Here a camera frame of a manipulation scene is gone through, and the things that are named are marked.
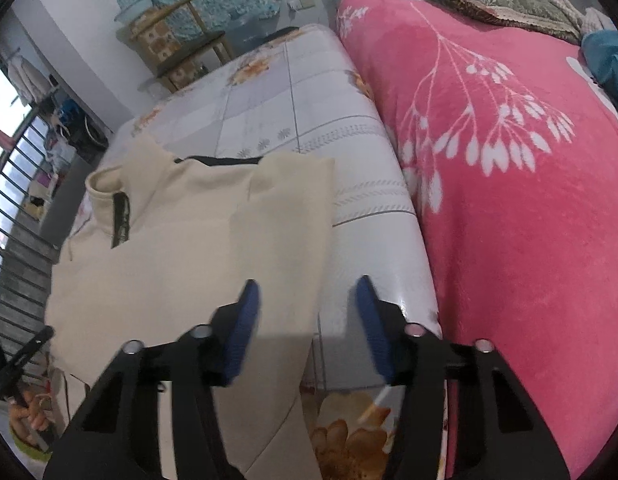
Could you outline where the light blue basin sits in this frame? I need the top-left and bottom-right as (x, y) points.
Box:
(114, 0), (154, 23)

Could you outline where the wooden chair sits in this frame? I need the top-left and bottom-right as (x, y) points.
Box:
(116, 0), (234, 93)

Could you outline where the pink floral blanket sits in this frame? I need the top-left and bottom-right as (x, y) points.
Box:
(335, 0), (618, 478)

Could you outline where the blue printed blanket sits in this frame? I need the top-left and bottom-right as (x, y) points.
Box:
(581, 30), (618, 126)

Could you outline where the cream zip jacket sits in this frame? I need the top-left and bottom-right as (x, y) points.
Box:
(44, 135), (337, 480)

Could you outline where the white hanging garment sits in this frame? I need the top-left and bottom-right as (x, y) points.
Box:
(9, 55), (47, 106)

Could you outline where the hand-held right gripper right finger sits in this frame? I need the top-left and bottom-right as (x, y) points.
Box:
(354, 275), (572, 480)

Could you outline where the floral plaid tablecloth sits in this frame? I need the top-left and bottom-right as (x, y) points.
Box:
(54, 25), (447, 480)

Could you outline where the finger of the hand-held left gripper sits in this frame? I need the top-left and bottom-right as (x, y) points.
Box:
(0, 325), (56, 401)

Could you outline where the white knitted cloth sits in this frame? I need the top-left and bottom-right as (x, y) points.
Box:
(549, 0), (614, 36)

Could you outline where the metal railing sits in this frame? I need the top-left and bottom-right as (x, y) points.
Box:
(0, 110), (64, 361)

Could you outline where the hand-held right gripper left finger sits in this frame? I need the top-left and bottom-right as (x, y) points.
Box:
(43, 279), (262, 480)

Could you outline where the small white stick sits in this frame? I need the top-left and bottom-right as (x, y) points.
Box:
(359, 387), (390, 423)

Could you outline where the pile of clothes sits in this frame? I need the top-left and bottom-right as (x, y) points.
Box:
(44, 95), (110, 161)

